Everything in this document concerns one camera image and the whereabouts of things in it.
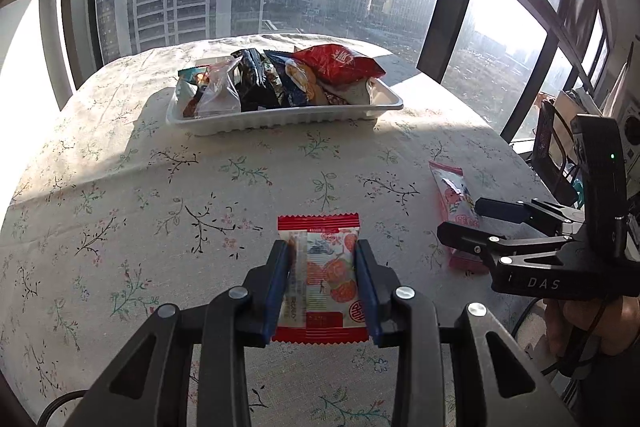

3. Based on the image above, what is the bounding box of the white plastic tray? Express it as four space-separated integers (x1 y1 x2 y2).
165 52 405 138

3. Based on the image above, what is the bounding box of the clear pink snack packet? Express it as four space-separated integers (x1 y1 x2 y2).
192 56 243 118

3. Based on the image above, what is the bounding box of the black mesh chair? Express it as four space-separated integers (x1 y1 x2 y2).
530 99 583 208

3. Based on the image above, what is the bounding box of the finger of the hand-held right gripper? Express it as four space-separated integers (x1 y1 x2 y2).
436 223 577 274
474 198 587 236

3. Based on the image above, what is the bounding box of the blue cake packet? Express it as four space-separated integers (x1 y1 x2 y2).
262 49 326 108

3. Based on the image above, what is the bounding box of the red white fruit-print snack packet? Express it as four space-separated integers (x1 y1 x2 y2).
272 213 371 345

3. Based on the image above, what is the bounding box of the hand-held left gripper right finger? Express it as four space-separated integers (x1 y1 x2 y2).
354 238 576 427

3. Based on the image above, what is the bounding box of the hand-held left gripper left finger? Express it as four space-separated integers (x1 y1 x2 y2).
65 239 293 427

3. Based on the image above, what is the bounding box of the person's right hand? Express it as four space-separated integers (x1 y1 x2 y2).
542 294 640 355

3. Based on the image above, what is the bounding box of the floral tablecloth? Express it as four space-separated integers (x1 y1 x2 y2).
0 32 571 427

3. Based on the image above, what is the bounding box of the black cable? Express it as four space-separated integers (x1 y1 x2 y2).
37 389 93 425
510 294 616 378

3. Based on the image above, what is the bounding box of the translucent white snack packet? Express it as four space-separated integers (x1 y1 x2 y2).
345 77 378 105

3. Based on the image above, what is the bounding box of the pink strawberry snack packet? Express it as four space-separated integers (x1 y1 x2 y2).
428 160 493 275

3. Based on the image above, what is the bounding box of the long black snack packet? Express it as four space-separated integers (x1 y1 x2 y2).
232 48 281 112

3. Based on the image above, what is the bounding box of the white appliance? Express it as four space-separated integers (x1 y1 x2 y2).
602 57 640 168

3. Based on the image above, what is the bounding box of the large red snack bag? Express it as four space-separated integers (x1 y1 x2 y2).
290 43 387 85

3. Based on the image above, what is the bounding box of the colourful cartoon snack packet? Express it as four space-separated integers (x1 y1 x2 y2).
177 66 211 118

